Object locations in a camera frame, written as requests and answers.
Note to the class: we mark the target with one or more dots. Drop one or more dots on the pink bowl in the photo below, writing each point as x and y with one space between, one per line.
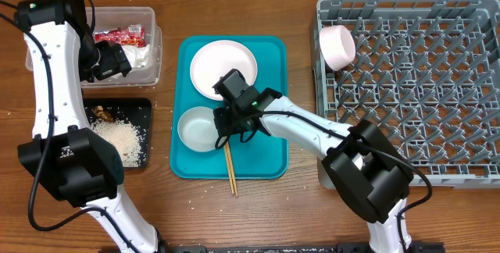
337 46

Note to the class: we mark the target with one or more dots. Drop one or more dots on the large white plate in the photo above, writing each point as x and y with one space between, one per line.
215 60

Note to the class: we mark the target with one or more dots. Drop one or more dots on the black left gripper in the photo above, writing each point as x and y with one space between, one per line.
116 60

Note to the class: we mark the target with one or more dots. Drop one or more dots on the black food waste tray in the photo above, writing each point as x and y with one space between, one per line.
137 111

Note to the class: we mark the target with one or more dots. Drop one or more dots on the grey dishwasher rack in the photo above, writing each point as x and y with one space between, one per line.
427 73

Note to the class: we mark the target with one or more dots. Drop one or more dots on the clear plastic waste bin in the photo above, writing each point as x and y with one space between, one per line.
150 65

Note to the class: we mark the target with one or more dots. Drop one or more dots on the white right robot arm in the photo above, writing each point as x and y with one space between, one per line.
367 171

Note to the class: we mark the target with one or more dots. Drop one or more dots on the wooden chopstick left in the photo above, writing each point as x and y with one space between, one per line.
229 169

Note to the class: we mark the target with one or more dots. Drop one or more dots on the wooden chopstick right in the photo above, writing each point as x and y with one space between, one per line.
234 178

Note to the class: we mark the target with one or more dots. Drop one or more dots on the brown food scrap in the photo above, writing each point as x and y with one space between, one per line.
102 115

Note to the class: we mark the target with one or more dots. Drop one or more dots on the pile of rice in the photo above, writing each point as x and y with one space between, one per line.
125 137

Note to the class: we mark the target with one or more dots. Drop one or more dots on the white napkin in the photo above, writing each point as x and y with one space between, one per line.
137 56

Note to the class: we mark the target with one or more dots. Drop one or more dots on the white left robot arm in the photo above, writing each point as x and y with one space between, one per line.
65 157

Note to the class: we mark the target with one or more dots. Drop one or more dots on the red snack wrapper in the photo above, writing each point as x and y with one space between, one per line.
132 35

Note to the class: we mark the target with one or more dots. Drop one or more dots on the wooden chopstick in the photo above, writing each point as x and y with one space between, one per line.
234 178
229 169

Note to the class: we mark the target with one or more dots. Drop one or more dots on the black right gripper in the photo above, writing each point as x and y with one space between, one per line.
229 122

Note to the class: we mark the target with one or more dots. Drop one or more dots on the grey-green small bowl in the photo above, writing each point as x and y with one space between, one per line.
197 130

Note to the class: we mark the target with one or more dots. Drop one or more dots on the teal serving tray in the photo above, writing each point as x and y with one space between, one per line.
261 158

